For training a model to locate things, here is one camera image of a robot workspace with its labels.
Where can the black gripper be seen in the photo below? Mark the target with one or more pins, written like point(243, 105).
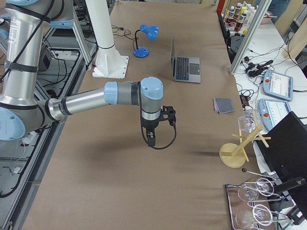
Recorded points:
point(149, 125)

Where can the grey laptop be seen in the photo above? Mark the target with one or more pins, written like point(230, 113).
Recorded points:
point(185, 69)

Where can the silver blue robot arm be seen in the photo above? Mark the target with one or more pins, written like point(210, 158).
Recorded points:
point(21, 113)

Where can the grey purple folded cloths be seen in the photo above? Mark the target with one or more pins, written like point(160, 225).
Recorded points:
point(223, 105)

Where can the wooden mug tree stand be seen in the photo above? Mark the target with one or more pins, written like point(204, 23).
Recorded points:
point(234, 155)

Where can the clear glass mug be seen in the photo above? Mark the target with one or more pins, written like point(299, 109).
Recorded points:
point(249, 120)

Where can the blue desk lamp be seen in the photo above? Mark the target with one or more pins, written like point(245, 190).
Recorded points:
point(150, 33)

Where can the wine glass upper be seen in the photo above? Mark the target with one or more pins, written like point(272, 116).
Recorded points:
point(250, 191)

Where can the wine glass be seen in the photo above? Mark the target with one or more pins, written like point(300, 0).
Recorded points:
point(259, 216)
point(250, 191)

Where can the blue teach pendant near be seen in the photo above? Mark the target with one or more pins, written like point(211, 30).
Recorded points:
point(273, 111)

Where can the blue teach pendant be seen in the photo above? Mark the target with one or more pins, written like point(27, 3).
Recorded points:
point(278, 85)
point(273, 111)

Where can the wine glass lower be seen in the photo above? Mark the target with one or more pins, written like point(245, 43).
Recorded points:
point(259, 216)

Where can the black monitor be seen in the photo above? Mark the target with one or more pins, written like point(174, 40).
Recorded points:
point(287, 156)

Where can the blue teach pendant far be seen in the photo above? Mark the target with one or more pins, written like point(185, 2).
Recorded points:
point(278, 85)

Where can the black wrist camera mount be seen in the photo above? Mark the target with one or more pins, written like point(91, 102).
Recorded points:
point(168, 114)

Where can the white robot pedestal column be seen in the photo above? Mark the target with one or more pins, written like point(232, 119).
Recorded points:
point(109, 62)

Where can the copper wire bottle rack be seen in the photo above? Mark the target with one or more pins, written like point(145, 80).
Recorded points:
point(237, 15)

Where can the aluminium frame post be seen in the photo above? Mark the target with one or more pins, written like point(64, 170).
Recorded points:
point(258, 16)

